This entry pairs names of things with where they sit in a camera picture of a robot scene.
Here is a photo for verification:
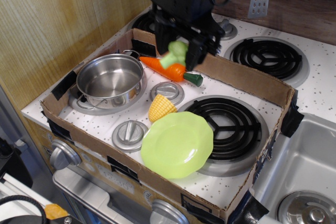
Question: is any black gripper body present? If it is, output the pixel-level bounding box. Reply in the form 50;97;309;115
151;0;224;55

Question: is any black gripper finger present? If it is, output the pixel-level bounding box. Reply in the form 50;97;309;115
185;36;208;71
155;20;180;55

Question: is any green toy broccoli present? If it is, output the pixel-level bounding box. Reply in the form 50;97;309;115
160;41;188;69

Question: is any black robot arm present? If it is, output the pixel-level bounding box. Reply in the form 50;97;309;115
151;0;225;71

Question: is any small steel pan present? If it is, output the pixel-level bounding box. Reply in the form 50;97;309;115
76;50;147;110

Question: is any back left black burner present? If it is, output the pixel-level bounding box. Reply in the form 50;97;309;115
127;12;155;34

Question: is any black burner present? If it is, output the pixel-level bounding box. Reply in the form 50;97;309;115
179;95;269;177
127;12;155;34
223;36;310;88

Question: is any orange toy carrot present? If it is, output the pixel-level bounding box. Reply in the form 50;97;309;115
139;56;203;87

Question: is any grey stove knob back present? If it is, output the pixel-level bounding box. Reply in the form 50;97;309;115
219;19;238;40

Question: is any grey stove knob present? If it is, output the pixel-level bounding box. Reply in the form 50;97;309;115
219;19;238;40
150;81;184;105
111;120;148;153

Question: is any grey stove knob centre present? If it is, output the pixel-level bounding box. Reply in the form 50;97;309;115
150;81;184;105

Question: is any yellow toy corn piece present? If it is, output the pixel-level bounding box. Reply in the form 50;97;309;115
148;94;177;122

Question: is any hanging metal spatula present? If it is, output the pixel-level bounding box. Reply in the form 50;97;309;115
247;0;269;19

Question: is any back right black burner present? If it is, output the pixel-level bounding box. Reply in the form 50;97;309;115
223;36;310;88

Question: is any front left grey burner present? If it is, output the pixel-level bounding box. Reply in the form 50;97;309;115
68;75;147;116

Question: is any front right black burner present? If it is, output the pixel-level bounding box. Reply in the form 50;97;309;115
179;95;269;177

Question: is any light green plastic plate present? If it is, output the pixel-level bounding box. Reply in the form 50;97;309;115
141;111;214;179

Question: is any grey stove knob front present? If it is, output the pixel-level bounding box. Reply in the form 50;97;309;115
111;120;148;153

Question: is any grey toy sink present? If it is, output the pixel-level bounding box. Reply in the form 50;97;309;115
253;114;335;223

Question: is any silver oven dial left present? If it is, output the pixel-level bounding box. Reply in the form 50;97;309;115
50;140;81;170

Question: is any silver oven dial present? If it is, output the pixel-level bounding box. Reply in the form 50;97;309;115
150;199;189;224
50;140;81;170

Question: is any silver oven dial right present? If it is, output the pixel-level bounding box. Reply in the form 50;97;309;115
150;199;189;224

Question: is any silver sink drain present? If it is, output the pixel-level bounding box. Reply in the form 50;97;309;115
276;190;335;223

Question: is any orange object lower left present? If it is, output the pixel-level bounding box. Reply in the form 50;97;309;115
44;204;69;220

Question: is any silver oven door handle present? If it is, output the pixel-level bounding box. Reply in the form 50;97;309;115
53;168;150;223

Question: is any black cable lower left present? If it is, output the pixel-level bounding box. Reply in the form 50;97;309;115
0;195;47;224

